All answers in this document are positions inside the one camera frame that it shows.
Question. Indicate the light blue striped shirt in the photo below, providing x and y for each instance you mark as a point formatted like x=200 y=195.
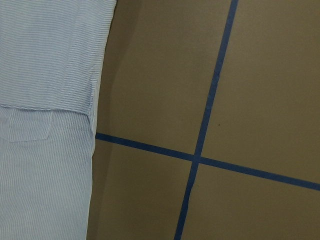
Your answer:
x=51 y=61

